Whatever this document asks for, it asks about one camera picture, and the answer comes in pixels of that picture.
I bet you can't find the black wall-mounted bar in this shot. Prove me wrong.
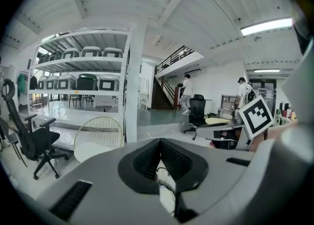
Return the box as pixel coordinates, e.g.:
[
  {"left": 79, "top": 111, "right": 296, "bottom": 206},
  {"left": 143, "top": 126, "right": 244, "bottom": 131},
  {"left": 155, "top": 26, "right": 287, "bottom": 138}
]
[{"left": 184, "top": 67, "right": 203, "bottom": 75}]

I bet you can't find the black mesh office chair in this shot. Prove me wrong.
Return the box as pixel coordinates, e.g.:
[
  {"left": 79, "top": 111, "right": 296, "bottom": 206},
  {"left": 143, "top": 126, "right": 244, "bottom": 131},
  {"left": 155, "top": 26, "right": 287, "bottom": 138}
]
[{"left": 183, "top": 94, "right": 212, "bottom": 141}]

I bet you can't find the white metal shelving unit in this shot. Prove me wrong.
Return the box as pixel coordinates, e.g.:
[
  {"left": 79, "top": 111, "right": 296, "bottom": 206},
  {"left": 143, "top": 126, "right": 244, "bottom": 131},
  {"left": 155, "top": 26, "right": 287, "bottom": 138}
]
[{"left": 26, "top": 28, "right": 133, "bottom": 144}]

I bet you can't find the dark wooden staircase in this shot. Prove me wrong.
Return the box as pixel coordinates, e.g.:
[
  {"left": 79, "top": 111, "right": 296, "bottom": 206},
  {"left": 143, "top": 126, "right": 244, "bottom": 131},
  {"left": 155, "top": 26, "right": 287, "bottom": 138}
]
[{"left": 150, "top": 76, "right": 183, "bottom": 111}]

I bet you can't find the grey side chair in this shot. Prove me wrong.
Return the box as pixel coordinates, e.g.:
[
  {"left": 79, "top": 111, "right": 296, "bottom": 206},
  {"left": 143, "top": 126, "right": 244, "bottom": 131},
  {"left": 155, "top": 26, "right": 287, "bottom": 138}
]
[{"left": 0, "top": 115, "right": 28, "bottom": 169}]

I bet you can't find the person's right forearm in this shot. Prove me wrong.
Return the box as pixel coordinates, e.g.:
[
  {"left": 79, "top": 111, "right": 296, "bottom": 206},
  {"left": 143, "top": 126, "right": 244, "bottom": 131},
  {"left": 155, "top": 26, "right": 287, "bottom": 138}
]
[{"left": 248, "top": 120, "right": 299, "bottom": 152}]

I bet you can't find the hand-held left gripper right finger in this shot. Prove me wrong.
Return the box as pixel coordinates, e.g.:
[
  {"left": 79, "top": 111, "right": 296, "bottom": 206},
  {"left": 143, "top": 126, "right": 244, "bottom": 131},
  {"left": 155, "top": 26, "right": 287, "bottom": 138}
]
[{"left": 160, "top": 138, "right": 209, "bottom": 224}]

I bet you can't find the grey open cabinet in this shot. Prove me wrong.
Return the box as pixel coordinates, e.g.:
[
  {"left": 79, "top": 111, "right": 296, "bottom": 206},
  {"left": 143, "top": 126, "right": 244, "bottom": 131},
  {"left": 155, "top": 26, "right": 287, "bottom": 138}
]
[{"left": 216, "top": 93, "right": 240, "bottom": 120}]

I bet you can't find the black ring-headrest office chair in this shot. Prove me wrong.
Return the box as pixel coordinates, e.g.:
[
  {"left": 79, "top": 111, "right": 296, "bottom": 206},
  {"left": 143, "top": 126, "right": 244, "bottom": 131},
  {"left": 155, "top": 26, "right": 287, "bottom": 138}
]
[{"left": 0, "top": 78, "right": 70, "bottom": 181}]

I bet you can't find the black metal railing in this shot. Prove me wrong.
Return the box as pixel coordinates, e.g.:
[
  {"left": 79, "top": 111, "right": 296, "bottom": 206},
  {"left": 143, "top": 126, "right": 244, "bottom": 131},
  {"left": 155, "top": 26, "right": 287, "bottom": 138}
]
[{"left": 154, "top": 45, "right": 196, "bottom": 75}]

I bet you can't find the green hanging garment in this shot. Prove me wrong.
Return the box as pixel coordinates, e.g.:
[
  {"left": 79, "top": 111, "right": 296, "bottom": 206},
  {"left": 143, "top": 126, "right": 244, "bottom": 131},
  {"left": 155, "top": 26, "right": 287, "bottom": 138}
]
[{"left": 16, "top": 73, "right": 28, "bottom": 97}]

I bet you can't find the gold wire chair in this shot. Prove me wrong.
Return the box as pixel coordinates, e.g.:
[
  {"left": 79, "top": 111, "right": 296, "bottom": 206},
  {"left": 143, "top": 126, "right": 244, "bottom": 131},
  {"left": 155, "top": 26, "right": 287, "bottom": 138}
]
[{"left": 73, "top": 116, "right": 126, "bottom": 164}]

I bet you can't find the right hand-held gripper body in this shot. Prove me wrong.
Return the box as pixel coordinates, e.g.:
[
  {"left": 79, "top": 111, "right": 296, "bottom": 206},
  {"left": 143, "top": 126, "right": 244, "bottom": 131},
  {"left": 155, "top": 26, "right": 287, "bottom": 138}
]
[{"left": 196, "top": 95, "right": 275, "bottom": 151}]

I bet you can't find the dark green appliance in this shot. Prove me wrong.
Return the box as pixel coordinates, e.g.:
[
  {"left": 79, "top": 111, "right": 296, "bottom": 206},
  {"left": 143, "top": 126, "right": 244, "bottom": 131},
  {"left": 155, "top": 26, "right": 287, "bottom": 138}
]
[{"left": 76, "top": 72, "right": 99, "bottom": 91}]

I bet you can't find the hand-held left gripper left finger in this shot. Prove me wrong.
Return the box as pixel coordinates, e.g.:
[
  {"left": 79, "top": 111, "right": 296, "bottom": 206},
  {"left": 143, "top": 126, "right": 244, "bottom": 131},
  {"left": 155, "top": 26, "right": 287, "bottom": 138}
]
[{"left": 117, "top": 138, "right": 162, "bottom": 195}]

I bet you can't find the round wooden table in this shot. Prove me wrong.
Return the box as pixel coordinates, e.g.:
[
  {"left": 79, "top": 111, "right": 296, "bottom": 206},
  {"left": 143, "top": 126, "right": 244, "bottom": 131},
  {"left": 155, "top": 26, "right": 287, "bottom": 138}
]
[{"left": 205, "top": 117, "right": 233, "bottom": 125}]

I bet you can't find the black glass door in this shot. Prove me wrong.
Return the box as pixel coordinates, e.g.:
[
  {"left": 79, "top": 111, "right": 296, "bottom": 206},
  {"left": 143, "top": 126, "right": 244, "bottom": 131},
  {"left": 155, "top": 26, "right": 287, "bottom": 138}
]
[{"left": 249, "top": 78, "right": 278, "bottom": 112}]

